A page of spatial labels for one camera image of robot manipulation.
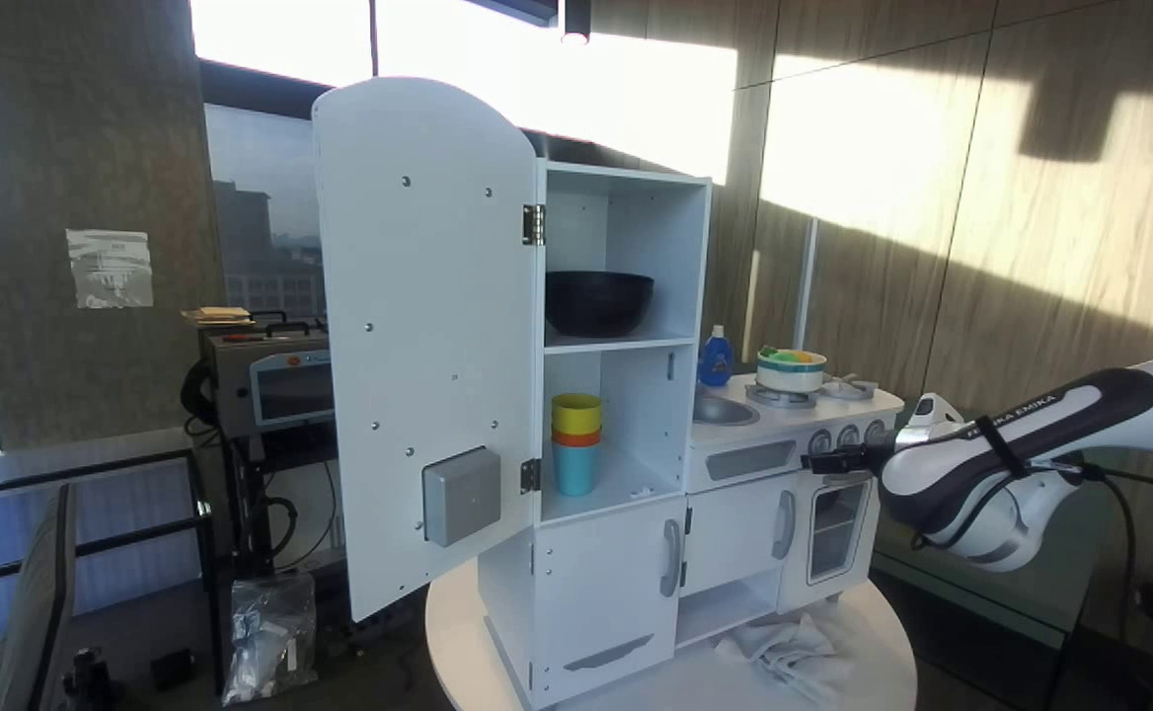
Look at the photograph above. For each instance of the orange cup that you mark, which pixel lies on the orange cup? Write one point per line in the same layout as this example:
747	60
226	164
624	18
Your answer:
577	442

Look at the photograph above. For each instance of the paper sheet on wall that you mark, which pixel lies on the paper sheet on wall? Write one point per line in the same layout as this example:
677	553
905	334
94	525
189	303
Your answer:
112	268

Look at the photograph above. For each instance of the blue bottle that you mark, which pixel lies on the blue bottle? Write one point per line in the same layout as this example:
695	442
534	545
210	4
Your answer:
718	355

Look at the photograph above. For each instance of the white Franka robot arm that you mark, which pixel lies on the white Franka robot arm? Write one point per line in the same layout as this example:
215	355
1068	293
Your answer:
1035	461

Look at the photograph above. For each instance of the tall white cupboard door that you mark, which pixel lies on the tall white cupboard door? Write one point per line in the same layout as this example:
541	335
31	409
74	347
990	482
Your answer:
427	328

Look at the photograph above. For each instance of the round white table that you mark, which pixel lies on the round white table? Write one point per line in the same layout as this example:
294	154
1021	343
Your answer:
472	645

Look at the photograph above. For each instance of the dark monitor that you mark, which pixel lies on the dark monitor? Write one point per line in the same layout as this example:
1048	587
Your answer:
31	617

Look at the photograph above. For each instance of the grey block on door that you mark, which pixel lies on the grey block on door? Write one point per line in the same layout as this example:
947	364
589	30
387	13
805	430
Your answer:
460	493

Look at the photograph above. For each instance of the black equipment rack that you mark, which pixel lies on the black equipment rack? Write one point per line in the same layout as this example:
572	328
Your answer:
244	500

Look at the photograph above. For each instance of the grey grille panel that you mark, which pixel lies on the grey grille panel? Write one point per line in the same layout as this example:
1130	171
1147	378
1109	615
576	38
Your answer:
752	461

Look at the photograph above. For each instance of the green bench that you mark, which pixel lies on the green bench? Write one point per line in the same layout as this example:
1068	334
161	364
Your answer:
1063	597

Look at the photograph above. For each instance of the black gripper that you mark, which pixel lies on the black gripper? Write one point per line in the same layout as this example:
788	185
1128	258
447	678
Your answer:
857	461

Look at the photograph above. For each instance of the yellow cup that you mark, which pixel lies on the yellow cup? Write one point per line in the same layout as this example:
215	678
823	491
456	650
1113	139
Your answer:
577	416

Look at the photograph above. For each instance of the white toy kitchen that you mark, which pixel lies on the white toy kitchen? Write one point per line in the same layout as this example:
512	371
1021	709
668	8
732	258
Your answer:
618	576

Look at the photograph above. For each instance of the grey toy sink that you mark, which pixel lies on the grey toy sink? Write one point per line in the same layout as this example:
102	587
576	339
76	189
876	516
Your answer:
723	409

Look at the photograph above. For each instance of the black metal railing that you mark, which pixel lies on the black metal railing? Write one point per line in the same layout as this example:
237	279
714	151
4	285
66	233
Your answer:
76	466

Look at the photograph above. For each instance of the black bowl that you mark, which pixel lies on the black bowl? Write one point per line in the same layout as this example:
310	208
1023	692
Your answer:
598	303

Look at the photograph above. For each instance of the white vertical pole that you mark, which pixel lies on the white vertical pole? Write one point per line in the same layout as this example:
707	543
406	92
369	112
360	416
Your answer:
813	280

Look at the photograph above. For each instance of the clear plastic bag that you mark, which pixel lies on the clear plastic bag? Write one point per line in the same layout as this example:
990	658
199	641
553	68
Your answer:
266	637

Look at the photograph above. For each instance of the blue cup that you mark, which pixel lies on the blue cup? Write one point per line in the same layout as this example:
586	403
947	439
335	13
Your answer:
577	471

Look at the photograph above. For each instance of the grey machine box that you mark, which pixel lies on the grey machine box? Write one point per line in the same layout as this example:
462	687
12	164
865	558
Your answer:
276	378

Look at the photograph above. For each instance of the white cloth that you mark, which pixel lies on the white cloth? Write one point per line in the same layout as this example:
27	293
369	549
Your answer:
788	653

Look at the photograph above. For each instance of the oven door with window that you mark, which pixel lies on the oven door with window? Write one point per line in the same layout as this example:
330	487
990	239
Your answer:
843	525

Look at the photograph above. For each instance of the grey stove dial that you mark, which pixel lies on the grey stove dial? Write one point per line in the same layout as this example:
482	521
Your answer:
819	439
877	428
849	430

